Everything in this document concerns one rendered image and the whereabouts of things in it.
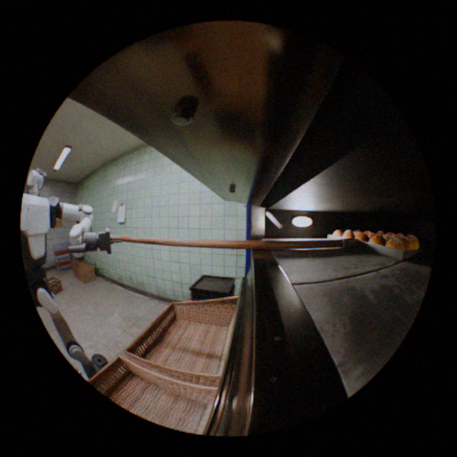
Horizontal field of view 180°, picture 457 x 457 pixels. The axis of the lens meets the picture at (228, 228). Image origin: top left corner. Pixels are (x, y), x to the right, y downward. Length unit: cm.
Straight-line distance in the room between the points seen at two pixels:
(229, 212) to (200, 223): 38
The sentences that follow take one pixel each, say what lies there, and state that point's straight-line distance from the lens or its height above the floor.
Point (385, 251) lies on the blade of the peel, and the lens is 55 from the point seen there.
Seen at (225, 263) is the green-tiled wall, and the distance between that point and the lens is 181.
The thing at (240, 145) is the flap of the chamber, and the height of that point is 137.
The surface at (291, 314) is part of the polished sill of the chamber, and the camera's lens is 16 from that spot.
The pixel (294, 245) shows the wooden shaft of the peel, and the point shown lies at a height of 119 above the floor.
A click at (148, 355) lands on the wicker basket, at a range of 89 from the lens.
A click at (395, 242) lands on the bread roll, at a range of 54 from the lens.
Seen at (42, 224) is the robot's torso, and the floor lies 128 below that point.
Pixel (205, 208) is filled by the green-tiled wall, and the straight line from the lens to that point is 180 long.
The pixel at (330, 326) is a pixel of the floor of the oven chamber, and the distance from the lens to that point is 15.
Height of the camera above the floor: 127
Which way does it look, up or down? 3 degrees down
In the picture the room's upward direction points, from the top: straight up
